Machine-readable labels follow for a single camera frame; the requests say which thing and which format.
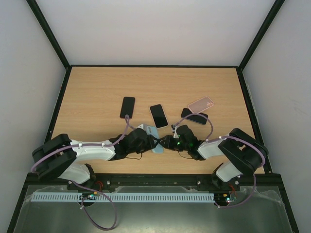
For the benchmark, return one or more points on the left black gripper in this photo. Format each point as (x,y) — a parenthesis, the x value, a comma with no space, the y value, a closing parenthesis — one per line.
(150,143)

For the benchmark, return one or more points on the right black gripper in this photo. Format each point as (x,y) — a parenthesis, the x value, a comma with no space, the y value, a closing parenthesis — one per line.
(167,141)

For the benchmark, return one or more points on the light blue phone case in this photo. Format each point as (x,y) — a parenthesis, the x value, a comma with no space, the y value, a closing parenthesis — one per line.
(154,133)

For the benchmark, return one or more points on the black phone red edge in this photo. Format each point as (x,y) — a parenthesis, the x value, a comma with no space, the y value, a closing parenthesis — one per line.
(127,107)

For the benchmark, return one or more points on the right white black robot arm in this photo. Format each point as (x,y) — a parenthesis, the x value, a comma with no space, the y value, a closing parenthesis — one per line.
(244,153)

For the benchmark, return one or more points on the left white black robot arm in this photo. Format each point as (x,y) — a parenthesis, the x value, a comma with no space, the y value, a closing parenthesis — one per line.
(66,159)

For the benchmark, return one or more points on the blue phone black screen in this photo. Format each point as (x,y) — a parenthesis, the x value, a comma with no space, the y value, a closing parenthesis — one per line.
(200,118)

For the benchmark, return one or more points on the pink translucent phone case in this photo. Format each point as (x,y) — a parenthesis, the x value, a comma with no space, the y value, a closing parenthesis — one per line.
(200,105)

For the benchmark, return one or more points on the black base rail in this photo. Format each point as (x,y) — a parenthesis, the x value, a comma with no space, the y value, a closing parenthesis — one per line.
(201,182)

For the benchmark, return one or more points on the black metal enclosure frame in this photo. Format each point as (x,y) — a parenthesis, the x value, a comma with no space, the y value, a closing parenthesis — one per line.
(266,179)

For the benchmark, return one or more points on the white slotted cable duct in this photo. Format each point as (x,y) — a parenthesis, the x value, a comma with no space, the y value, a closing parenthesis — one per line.
(124,197)

